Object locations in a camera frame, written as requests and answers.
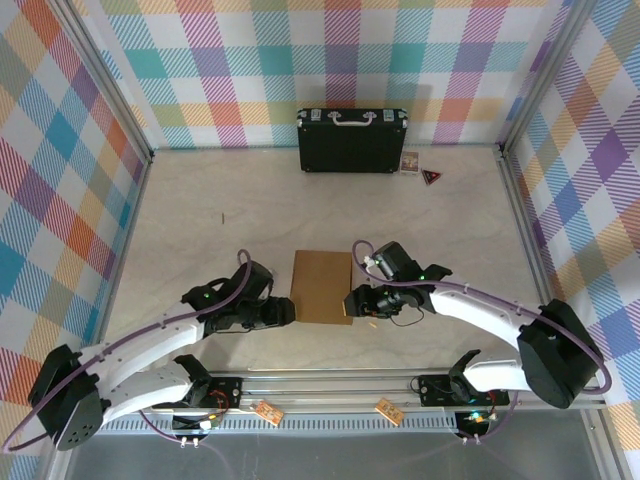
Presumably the long aluminium frame rail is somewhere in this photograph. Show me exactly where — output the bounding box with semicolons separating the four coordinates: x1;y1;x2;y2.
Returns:
52;367;609;414

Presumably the clear acrylic panel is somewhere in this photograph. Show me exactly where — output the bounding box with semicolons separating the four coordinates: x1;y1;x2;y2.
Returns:
47;409;634;480

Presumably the aluminium frame post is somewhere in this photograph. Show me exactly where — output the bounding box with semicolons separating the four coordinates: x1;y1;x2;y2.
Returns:
47;0;155;166
497;0;601;156

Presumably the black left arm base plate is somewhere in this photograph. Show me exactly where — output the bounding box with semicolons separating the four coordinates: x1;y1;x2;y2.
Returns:
151;375;244;412

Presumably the aluminium side rail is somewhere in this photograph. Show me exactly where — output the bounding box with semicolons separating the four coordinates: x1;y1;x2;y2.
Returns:
497;143;581;371
87;152;156;375

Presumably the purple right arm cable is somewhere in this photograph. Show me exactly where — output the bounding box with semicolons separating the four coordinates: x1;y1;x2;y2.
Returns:
352;239;614;445

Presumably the brown cardboard box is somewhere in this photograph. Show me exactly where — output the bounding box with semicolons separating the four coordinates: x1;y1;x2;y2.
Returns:
288;249;355;327

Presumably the black briefcase with white handle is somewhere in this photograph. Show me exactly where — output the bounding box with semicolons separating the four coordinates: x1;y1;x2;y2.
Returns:
295;107;409;175

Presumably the slotted grey cable duct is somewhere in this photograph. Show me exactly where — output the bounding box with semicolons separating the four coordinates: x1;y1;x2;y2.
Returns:
77;413;461;435

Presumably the orange printed tag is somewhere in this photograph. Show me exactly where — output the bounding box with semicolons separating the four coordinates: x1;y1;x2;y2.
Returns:
374;397;404;426
253;399;284;427

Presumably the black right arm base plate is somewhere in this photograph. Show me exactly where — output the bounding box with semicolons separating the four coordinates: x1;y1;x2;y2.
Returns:
417;372;511;407

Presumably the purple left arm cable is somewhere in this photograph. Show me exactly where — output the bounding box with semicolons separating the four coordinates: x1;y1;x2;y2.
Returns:
0;248;251;454

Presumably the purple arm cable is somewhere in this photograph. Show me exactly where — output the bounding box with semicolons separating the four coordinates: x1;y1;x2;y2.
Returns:
352;239;614;445
0;248;251;454

